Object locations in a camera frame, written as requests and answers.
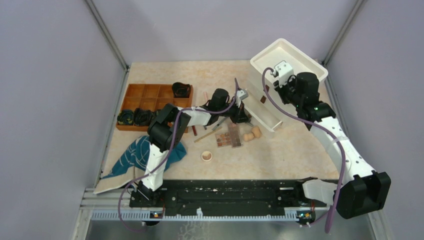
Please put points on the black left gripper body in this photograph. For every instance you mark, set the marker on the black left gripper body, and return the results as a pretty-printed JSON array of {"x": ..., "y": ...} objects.
[{"x": 235, "y": 112}]

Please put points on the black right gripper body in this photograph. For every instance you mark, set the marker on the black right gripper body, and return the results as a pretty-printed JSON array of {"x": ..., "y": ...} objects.
[{"x": 287, "y": 93}]

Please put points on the white pull-out drawer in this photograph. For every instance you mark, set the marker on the white pull-out drawer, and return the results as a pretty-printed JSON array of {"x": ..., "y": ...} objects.
[{"x": 261, "y": 116}]

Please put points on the small eyeshadow palette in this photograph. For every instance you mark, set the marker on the small eyeshadow palette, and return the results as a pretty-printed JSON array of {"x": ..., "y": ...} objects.
[{"x": 223, "y": 139}]

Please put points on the white drawer organizer box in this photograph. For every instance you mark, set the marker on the white drawer organizer box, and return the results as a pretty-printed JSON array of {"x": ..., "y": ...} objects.
[{"x": 279, "y": 51}]

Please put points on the small round blush pot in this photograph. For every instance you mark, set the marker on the small round blush pot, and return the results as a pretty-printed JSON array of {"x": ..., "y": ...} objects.
[{"x": 206, "y": 156}]

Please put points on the brown eyeshadow palette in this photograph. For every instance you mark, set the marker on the brown eyeshadow palette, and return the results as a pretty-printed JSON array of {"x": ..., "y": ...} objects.
[{"x": 235, "y": 136}]

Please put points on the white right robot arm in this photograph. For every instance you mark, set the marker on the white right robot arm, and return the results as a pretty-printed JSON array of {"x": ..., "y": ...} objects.
[{"x": 362, "y": 189}]

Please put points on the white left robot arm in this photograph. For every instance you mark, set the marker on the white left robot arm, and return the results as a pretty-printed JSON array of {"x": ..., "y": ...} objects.
[{"x": 166, "y": 130}]

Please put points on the grey makeup pencil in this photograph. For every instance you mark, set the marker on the grey makeup pencil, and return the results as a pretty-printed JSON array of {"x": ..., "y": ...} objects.
[{"x": 219, "y": 123}]

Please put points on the black coiled band top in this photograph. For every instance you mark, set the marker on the black coiled band top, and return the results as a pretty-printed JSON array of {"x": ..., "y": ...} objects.
[{"x": 181, "y": 90}]

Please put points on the wooden compartment tray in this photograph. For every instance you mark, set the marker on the wooden compartment tray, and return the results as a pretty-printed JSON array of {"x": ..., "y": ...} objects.
[{"x": 153, "y": 97}]

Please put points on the black coiled band middle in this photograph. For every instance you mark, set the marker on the black coiled band middle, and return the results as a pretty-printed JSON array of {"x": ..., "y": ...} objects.
[{"x": 142, "y": 117}]

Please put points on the teal patterned cloth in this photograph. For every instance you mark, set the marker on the teal patterned cloth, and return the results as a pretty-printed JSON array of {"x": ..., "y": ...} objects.
[{"x": 137, "y": 155}]

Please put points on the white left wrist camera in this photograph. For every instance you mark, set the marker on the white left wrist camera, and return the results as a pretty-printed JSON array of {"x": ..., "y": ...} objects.
[{"x": 241, "y": 94}]

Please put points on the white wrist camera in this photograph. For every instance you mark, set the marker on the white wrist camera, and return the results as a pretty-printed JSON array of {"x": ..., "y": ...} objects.
[
  {"x": 241, "y": 94},
  {"x": 282, "y": 72}
]

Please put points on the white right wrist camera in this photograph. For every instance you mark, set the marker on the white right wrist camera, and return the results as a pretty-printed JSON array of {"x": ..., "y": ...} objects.
[{"x": 282, "y": 72}]

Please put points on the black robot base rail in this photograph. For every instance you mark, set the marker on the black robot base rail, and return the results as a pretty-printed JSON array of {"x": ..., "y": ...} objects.
[{"x": 226, "y": 198}]

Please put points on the grey slotted cable duct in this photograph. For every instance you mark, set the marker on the grey slotted cable duct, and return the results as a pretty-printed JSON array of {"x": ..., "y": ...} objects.
[{"x": 292, "y": 214}]

